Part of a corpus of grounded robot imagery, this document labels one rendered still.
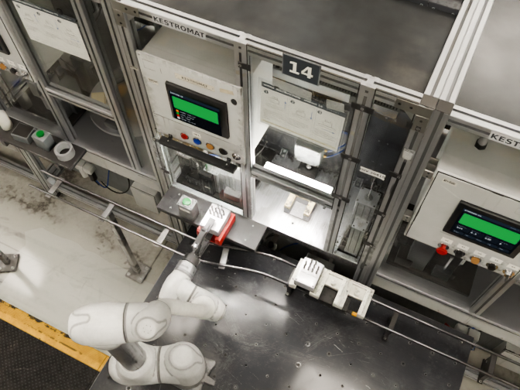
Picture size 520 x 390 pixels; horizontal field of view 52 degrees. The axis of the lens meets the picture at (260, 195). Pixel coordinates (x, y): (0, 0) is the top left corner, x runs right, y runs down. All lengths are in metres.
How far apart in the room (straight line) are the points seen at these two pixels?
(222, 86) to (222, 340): 1.26
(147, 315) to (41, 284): 1.99
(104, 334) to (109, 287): 1.73
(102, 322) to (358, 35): 1.22
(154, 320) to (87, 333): 0.22
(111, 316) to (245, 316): 0.97
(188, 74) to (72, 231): 2.09
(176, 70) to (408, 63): 0.79
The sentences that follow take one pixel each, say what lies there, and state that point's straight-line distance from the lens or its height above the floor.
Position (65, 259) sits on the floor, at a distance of 3.72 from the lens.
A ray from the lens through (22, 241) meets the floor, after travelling 3.89.
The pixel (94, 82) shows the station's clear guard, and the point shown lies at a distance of 2.42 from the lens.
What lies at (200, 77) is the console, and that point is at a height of 1.81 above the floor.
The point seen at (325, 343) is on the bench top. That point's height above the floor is 0.68.
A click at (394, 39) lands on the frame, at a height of 2.01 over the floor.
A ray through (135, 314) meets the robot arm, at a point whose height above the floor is 1.52.
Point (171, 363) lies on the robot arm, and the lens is 2.34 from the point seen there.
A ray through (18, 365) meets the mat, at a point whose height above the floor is 0.01.
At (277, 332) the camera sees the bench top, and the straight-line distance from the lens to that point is 2.62.
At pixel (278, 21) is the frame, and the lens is 1.80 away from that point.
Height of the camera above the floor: 3.19
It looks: 59 degrees down
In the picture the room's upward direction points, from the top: straight up
